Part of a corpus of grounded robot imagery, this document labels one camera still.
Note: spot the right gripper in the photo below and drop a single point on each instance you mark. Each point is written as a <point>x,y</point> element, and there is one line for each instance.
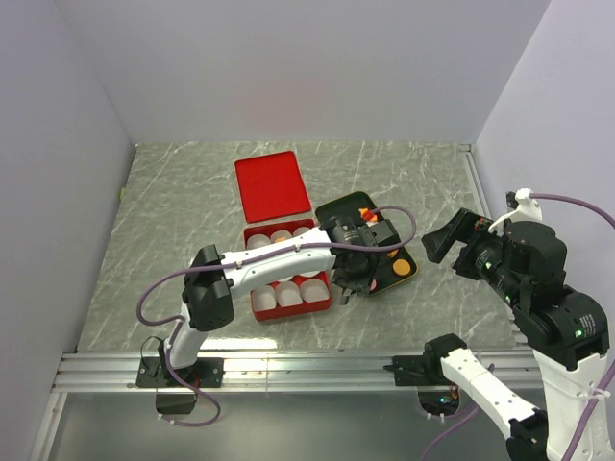
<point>466,225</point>

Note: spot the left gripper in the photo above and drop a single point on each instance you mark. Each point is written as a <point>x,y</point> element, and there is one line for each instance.
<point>359,284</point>

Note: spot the metal tongs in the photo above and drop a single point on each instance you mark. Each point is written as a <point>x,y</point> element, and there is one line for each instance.
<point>346,298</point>

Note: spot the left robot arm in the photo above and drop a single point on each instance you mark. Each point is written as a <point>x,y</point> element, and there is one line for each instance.
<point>215,281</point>

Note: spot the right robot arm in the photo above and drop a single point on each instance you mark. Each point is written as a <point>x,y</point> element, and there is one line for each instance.
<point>569,340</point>

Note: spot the black tray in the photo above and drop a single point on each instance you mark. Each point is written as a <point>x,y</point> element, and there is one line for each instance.
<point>340,219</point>

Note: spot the paper cup front right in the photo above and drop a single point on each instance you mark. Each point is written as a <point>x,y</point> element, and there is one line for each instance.
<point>314,291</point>

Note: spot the round orange cookie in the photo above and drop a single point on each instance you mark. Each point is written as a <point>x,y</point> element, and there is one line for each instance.
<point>401,268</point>

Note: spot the red tin box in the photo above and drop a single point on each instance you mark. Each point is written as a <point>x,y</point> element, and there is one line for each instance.
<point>295,310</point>

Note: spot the fish shaped cookie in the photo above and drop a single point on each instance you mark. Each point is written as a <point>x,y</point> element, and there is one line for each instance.
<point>365,213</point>

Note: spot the paper cup back right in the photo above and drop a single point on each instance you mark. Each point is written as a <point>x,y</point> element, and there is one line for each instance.
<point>300,231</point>

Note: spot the paper cup front middle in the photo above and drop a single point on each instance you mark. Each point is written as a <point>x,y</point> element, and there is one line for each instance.
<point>288,294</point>

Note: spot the paper cup back middle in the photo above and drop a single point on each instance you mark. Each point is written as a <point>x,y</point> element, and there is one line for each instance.
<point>280,235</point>

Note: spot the paper cup front left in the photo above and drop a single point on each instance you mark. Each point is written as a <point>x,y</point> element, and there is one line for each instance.
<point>264,298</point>

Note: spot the paper cup back left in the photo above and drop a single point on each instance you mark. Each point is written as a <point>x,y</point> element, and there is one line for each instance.
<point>257,240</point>

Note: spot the red tin lid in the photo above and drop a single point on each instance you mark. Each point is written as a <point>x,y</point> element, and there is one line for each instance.
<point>271,187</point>

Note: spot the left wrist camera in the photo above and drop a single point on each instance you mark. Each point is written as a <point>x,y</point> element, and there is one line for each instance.
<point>382,231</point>

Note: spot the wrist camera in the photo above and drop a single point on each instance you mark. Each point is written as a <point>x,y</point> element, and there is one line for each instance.
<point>521,208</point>
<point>382,231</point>

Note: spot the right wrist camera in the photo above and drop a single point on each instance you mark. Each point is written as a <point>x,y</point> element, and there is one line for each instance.
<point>521,208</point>

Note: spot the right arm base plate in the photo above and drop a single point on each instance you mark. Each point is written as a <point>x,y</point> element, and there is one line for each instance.
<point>416,370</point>

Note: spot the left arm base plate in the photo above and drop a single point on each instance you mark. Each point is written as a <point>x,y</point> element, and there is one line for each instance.
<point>205,373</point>

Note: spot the aluminium rail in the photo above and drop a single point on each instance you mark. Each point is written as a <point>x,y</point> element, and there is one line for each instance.
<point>243,371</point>

